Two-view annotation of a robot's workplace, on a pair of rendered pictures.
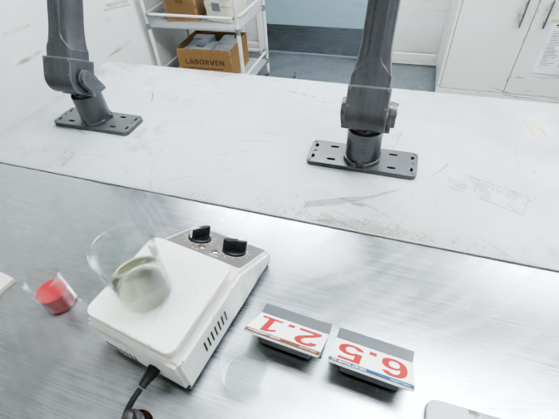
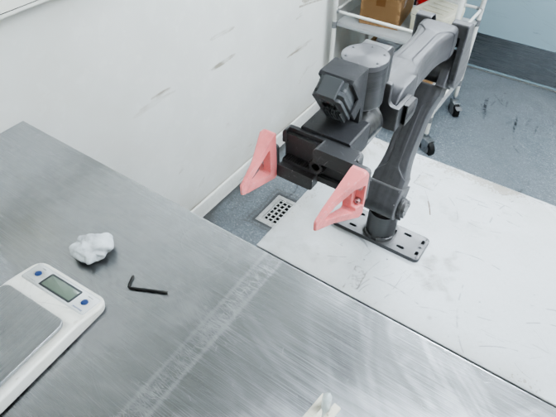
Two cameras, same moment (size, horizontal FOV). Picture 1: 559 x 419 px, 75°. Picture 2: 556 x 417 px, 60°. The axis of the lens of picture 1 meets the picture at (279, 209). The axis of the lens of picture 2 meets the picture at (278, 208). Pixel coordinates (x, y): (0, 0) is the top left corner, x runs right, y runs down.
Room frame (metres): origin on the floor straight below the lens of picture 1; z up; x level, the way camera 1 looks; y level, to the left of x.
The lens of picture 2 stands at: (0.04, 0.45, 1.67)
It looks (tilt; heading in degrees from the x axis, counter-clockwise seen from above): 45 degrees down; 14
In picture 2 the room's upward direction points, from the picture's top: straight up
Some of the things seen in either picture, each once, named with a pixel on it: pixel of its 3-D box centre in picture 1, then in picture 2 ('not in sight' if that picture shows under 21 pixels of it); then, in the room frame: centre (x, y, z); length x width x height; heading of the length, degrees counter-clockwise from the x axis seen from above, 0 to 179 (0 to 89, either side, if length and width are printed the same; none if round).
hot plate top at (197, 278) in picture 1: (161, 289); not in sight; (0.24, 0.14, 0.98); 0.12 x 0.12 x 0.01; 61
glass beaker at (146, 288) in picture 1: (135, 274); not in sight; (0.23, 0.15, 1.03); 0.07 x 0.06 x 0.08; 9
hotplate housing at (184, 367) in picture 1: (184, 292); not in sight; (0.26, 0.13, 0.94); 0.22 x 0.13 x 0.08; 151
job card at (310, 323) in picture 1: (289, 327); not in sight; (0.21, 0.00, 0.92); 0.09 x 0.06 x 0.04; 65
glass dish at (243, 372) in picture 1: (243, 372); not in sight; (0.17, 0.05, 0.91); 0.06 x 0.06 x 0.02
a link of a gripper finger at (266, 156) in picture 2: not in sight; (275, 172); (0.45, 0.55, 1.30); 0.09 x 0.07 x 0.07; 159
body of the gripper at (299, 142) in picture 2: not in sight; (331, 150); (0.51, 0.50, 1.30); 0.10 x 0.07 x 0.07; 69
